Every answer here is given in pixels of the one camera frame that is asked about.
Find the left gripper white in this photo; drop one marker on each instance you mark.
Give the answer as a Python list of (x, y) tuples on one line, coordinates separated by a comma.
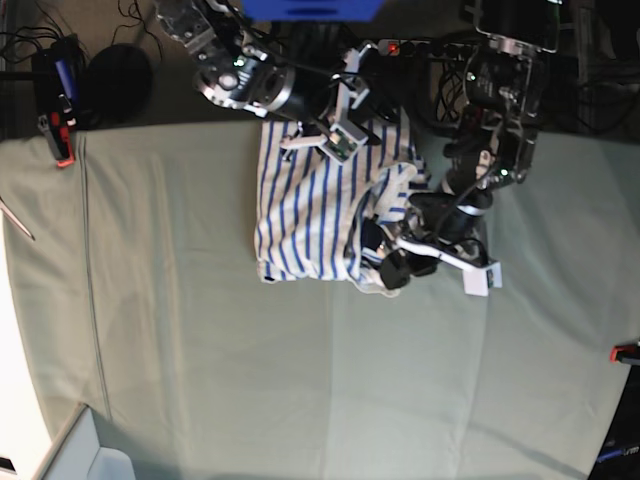
[(480, 275)]

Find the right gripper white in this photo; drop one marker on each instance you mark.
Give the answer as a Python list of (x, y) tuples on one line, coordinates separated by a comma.
[(330, 125)]

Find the blue white striped t-shirt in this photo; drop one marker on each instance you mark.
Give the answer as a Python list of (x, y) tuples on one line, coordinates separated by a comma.
[(311, 209)]

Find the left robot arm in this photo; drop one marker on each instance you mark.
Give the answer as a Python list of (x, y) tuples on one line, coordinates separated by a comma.
[(491, 148)]

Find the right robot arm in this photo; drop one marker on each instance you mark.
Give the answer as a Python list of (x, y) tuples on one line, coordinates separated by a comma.
[(313, 79)]

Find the black power strip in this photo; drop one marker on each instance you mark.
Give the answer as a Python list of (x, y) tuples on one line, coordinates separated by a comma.
[(431, 49)]

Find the blue plastic box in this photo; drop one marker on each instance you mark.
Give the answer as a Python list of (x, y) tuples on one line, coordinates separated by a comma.
[(312, 10)]

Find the black round stand base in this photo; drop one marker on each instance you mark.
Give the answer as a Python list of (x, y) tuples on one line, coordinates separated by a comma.
[(117, 84)]

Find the red black right clamp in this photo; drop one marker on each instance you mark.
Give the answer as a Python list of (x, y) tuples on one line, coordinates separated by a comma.
[(628, 354)]

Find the red black clamp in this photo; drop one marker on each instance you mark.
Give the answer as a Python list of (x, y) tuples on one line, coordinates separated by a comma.
[(56, 125), (628, 354)]

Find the red black left clamp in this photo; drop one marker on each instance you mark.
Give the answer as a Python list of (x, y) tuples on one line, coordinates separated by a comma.
[(56, 125)]

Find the light grey plastic bin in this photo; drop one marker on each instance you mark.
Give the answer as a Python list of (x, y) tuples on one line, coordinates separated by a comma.
[(77, 453)]

